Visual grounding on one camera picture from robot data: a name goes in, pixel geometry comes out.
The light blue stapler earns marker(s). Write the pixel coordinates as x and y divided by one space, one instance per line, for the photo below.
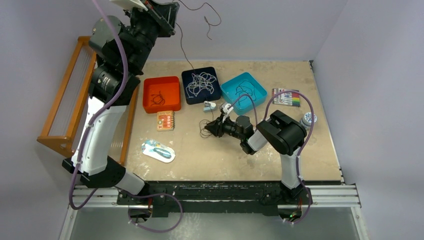
209 106

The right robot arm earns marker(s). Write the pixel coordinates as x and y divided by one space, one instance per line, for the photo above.
282 132

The dark blue tray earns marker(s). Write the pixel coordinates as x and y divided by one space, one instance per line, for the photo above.
201 84

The orange notebook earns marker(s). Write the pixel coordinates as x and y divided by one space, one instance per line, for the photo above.
165 121

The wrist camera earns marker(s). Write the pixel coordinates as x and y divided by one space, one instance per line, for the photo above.
129 4
225 109

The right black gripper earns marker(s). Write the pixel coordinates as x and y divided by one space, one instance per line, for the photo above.
216 127

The orange tray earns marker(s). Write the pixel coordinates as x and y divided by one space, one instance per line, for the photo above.
161 94

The aluminium frame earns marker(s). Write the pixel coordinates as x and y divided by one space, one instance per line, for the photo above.
323 196

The wooden rack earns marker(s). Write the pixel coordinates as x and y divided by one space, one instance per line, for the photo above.
65 120

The light blue tray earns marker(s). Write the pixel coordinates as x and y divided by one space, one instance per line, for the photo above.
244 83

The blue white round tin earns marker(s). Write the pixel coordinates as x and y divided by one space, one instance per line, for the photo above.
307 119

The scissors blister pack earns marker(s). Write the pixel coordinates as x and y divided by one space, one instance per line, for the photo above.
158 151

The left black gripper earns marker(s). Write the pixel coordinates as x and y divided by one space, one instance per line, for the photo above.
163 15

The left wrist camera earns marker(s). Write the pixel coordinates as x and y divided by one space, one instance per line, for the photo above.
129 4

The marker pen pack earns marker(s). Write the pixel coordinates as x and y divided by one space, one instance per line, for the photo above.
288 99

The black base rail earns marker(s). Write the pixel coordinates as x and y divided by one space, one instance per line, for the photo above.
267 197

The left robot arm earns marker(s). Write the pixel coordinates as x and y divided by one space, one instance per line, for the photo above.
121 53

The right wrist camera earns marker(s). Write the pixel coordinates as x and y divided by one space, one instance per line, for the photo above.
225 109

